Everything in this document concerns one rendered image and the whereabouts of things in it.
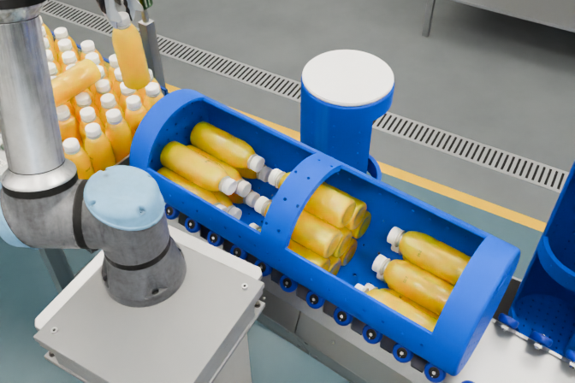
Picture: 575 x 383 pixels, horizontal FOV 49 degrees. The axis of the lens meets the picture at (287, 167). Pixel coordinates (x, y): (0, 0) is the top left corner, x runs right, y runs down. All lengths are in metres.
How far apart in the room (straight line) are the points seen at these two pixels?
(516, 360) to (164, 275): 0.79
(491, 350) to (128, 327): 0.78
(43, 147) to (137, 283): 0.28
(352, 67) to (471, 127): 1.57
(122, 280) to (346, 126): 0.96
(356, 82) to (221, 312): 0.98
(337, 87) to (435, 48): 2.16
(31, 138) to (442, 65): 3.10
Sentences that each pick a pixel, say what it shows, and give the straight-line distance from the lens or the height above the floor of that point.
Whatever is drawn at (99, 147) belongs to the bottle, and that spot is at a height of 1.06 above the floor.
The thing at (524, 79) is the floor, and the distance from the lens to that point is 3.88.
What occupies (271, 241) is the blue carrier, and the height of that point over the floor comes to 1.13.
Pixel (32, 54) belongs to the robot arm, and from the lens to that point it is 0.99.
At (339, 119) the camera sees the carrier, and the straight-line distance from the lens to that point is 1.86.
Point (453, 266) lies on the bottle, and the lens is 1.34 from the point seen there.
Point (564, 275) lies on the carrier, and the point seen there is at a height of 0.60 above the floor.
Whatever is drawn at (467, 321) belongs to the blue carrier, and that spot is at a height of 1.19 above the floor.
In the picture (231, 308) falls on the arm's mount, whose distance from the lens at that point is 1.14.
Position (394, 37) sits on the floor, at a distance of 4.05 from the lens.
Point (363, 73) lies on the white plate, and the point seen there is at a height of 1.04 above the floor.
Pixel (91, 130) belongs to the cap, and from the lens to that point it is 1.71.
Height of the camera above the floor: 2.18
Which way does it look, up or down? 45 degrees down
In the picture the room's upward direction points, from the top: straight up
